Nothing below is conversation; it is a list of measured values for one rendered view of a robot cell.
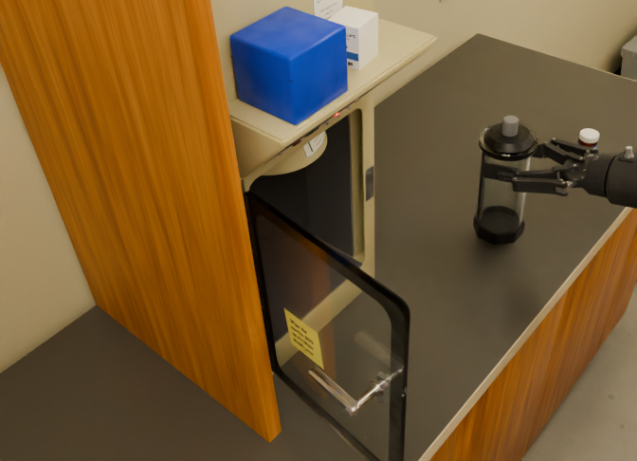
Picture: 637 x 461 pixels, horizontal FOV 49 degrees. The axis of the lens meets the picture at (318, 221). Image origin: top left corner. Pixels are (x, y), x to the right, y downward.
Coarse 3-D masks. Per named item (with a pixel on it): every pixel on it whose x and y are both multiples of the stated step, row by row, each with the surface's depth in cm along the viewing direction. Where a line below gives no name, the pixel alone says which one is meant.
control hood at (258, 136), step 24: (384, 24) 102; (384, 48) 97; (408, 48) 96; (360, 72) 92; (384, 72) 92; (360, 96) 94; (240, 120) 85; (264, 120) 85; (312, 120) 85; (240, 144) 88; (264, 144) 84; (288, 144) 83; (240, 168) 91
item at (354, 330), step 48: (288, 240) 91; (288, 288) 98; (336, 288) 87; (384, 288) 80; (288, 336) 107; (336, 336) 94; (384, 336) 83; (288, 384) 118; (384, 384) 90; (384, 432) 97
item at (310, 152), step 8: (320, 136) 112; (312, 144) 110; (320, 144) 112; (296, 152) 108; (304, 152) 109; (312, 152) 110; (320, 152) 112; (288, 160) 108; (296, 160) 109; (304, 160) 109; (312, 160) 110; (272, 168) 108; (280, 168) 108; (288, 168) 108; (296, 168) 109
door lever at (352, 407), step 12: (312, 372) 94; (324, 384) 92; (336, 384) 92; (372, 384) 92; (336, 396) 91; (348, 396) 90; (360, 396) 91; (372, 396) 91; (348, 408) 89; (360, 408) 90
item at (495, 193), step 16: (496, 160) 131; (512, 160) 129; (528, 160) 131; (496, 192) 135; (512, 192) 134; (480, 208) 141; (496, 208) 138; (512, 208) 137; (480, 224) 143; (496, 224) 140; (512, 224) 140
